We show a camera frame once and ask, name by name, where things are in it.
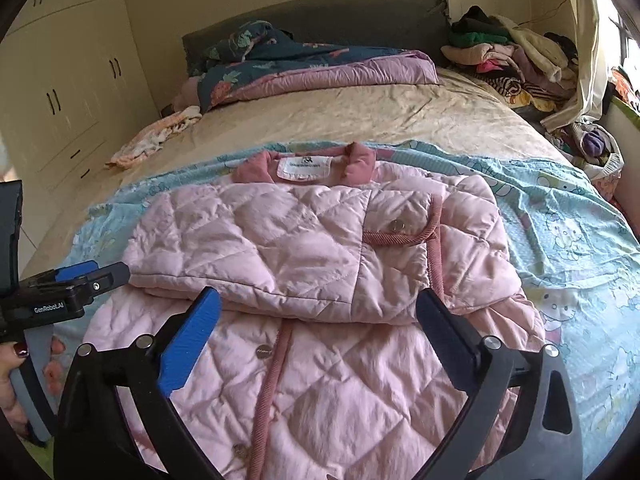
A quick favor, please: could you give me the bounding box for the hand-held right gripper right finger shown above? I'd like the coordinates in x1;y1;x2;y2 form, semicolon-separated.
416;287;584;480

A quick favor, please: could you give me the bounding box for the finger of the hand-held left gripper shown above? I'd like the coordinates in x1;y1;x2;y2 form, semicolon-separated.
19;260;99;287
75;261;132;292

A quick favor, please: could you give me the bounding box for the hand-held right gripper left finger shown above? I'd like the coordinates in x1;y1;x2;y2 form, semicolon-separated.
52;287;223;480

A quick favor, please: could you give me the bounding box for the pink quilted jacket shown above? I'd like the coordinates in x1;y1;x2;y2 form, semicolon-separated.
82;142;549;480

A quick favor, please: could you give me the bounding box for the basket of clothes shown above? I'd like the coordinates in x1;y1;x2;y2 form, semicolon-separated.
550;117;627;182

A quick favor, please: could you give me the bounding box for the pile of clothes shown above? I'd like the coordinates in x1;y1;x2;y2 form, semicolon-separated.
440;5;581;117

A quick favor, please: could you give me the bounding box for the person's left hand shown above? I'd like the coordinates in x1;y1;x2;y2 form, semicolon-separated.
0;340;34;437

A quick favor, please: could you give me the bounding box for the small floral cloth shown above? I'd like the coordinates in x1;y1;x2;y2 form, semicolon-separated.
105;105;204;170

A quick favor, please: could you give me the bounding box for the light blue cartoon sheet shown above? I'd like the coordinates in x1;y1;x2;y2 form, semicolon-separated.
50;139;640;463

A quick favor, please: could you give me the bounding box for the cream wardrobe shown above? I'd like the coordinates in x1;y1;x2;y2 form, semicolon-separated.
0;0;162;197

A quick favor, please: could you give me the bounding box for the pink garment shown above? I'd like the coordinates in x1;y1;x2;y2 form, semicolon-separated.
175;77;207;111

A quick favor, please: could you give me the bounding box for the bed with beige sheet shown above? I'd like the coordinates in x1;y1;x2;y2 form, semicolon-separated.
10;65;640;466

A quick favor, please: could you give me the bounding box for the dark floral quilt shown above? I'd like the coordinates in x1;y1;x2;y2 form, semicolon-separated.
195;21;442;114

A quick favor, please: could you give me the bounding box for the cream curtain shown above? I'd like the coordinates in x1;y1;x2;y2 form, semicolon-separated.
542;0;615;134

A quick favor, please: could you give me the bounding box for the grey headboard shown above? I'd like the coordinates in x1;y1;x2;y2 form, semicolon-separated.
181;0;451;70

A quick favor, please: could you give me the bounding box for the window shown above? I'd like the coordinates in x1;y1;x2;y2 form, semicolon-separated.
595;0;640;107

